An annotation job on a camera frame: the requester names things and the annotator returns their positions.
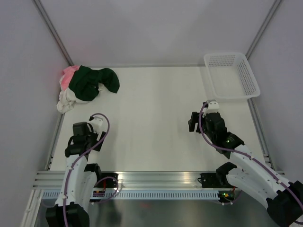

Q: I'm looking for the white and green t-shirt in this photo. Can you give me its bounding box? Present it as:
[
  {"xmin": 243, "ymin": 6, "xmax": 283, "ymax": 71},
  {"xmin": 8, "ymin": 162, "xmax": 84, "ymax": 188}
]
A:
[{"xmin": 68, "ymin": 66, "xmax": 120, "ymax": 102}]

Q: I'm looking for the white plastic basket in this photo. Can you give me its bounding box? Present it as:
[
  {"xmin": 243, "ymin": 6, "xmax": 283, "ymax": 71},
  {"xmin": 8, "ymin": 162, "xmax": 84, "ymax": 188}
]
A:
[{"xmin": 204, "ymin": 52, "xmax": 260, "ymax": 102}]

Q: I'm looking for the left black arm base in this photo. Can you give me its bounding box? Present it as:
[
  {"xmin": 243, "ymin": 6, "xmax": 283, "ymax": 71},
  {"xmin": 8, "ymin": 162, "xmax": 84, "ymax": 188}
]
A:
[{"xmin": 95, "ymin": 173, "xmax": 118, "ymax": 191}]

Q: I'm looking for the white slotted cable duct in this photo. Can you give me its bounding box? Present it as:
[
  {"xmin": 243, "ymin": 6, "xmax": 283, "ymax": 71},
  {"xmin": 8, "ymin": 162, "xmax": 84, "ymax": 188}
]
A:
[{"xmin": 42, "ymin": 191, "xmax": 221, "ymax": 200}]

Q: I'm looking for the aluminium mounting rail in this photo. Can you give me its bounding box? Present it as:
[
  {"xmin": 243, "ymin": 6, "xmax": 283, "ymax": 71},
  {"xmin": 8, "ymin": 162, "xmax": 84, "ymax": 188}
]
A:
[{"xmin": 33, "ymin": 171, "xmax": 291, "ymax": 189}]

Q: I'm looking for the cream white t-shirt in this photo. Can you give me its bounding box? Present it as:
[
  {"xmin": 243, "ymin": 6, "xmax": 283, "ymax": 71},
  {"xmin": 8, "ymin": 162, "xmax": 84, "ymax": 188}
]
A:
[{"xmin": 56, "ymin": 87, "xmax": 90, "ymax": 114}]

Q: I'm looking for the pink t-shirt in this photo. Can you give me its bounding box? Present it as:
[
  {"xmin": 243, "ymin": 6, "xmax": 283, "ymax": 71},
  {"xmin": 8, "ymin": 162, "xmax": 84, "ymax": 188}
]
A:
[{"xmin": 59, "ymin": 65, "xmax": 80, "ymax": 91}]

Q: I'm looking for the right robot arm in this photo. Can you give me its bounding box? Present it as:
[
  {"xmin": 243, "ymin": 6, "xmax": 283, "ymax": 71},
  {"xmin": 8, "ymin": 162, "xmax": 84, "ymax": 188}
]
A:
[{"xmin": 188, "ymin": 112, "xmax": 303, "ymax": 227}]

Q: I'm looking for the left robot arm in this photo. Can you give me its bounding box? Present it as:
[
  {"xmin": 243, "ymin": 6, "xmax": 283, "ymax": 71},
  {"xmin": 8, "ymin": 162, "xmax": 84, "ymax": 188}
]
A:
[{"xmin": 45, "ymin": 118, "xmax": 106, "ymax": 227}]

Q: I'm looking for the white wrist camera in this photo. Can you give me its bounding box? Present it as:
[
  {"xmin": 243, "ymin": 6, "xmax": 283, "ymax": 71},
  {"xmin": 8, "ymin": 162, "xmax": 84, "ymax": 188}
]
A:
[
  {"xmin": 89, "ymin": 116, "xmax": 103, "ymax": 134},
  {"xmin": 204, "ymin": 100, "xmax": 219, "ymax": 115}
]

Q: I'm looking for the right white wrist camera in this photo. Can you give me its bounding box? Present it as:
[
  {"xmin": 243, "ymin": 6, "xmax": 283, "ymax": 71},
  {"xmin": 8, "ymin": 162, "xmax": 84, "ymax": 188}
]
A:
[{"xmin": 204, "ymin": 100, "xmax": 219, "ymax": 115}]

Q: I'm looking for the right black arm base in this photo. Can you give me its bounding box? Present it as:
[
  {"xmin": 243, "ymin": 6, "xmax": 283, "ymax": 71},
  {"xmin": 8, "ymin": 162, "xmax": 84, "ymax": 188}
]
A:
[{"xmin": 199, "ymin": 173, "xmax": 233, "ymax": 188}]

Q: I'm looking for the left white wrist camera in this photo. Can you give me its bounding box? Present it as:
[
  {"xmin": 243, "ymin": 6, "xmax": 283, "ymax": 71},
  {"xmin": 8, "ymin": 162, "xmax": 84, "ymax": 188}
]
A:
[{"xmin": 89, "ymin": 116, "xmax": 103, "ymax": 134}]

